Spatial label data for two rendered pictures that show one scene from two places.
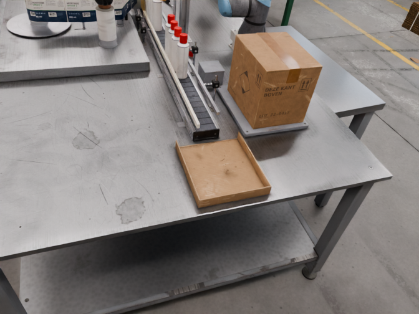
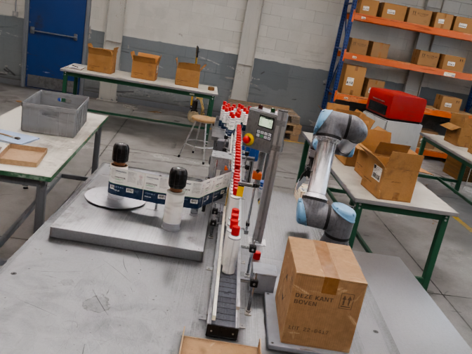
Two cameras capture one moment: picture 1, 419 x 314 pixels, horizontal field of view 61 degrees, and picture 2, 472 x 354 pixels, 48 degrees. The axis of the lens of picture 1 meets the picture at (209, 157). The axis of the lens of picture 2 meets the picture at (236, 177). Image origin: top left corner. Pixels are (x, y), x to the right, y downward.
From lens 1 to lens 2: 0.66 m
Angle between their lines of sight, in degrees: 32
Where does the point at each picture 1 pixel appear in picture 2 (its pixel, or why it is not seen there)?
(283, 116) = (320, 336)
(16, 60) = (75, 222)
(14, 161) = (22, 302)
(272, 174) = not seen: outside the picture
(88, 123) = (109, 290)
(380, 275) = not seen: outside the picture
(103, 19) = (170, 201)
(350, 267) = not seen: outside the picture
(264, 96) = (293, 301)
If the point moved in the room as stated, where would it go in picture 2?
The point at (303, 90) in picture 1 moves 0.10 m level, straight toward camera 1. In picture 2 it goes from (345, 308) to (330, 318)
